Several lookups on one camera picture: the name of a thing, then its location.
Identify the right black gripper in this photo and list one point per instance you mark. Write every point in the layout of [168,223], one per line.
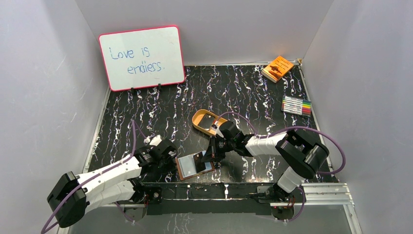
[213,153]

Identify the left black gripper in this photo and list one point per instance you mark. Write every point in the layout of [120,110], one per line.
[171,158]

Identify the black credit card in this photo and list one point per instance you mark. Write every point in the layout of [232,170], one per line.
[200,165]
[206,121]

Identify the brown leather card holder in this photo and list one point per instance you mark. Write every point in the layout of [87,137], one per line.
[191,165]

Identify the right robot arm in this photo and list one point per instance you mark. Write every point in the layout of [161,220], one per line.
[303,154]

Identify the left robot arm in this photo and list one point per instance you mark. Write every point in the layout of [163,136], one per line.
[75,195]

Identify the orange oval tray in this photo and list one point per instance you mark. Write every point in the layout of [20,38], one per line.
[199,114]

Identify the coloured marker pen set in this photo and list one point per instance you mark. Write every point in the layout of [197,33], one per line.
[296,106]

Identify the pink framed whiteboard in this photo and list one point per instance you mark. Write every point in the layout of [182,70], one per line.
[143,58]

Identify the orange book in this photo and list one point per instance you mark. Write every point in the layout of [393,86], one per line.
[275,70]

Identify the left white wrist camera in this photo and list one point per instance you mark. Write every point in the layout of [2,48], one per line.
[153,141]

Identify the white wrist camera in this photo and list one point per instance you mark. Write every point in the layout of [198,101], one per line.
[153,141]
[215,130]

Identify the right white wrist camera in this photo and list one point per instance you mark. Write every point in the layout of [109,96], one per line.
[215,130]

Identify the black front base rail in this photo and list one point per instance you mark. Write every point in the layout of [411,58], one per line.
[216,198]

